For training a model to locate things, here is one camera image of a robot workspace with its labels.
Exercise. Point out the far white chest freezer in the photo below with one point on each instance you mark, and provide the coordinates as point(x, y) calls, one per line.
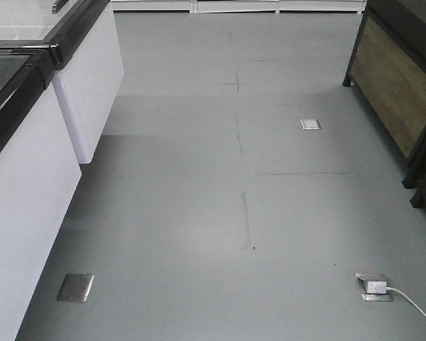
point(81, 40)

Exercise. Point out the white chest freezer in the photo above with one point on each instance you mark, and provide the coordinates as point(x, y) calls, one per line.
point(81, 40)
point(39, 173)

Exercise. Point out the open steel floor socket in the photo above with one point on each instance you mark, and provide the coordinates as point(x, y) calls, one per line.
point(373, 298)

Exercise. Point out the steel floor socket cover left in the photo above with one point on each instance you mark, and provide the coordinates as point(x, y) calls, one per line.
point(75, 288)

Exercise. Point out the white power plug adapter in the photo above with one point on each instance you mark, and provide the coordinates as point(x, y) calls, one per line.
point(375, 287)

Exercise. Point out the near white chest freezer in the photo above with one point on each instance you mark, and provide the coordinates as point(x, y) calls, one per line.
point(39, 173)

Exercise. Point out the white store shelving unit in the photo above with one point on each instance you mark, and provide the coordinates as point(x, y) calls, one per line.
point(275, 6)

